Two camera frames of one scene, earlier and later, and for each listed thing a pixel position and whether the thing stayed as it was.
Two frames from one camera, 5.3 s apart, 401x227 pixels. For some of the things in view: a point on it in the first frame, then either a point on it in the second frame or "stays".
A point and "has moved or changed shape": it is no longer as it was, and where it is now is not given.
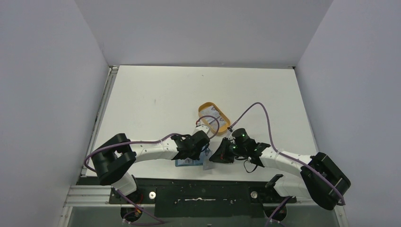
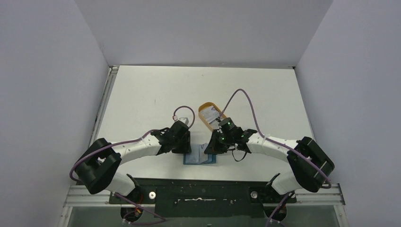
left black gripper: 196,156 -> 186,148
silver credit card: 208,164 has moved or changed shape
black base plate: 202,197 stays
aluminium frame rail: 91,196 stays
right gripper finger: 223,153 -> 214,146
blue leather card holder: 187,161 has moved or changed shape
